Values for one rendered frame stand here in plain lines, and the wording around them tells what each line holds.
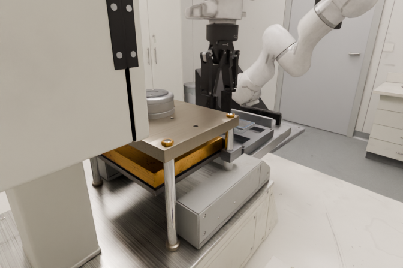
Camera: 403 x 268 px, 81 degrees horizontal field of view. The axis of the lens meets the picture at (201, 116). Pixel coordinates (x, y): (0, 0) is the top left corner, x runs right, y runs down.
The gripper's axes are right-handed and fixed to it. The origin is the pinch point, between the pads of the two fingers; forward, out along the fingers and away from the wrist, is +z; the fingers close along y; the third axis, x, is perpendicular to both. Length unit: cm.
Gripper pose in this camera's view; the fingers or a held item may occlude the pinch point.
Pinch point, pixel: (219, 107)
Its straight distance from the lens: 61.2
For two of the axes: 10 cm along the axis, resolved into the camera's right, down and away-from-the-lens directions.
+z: -0.1, 9.5, 3.3
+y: 6.5, -2.4, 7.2
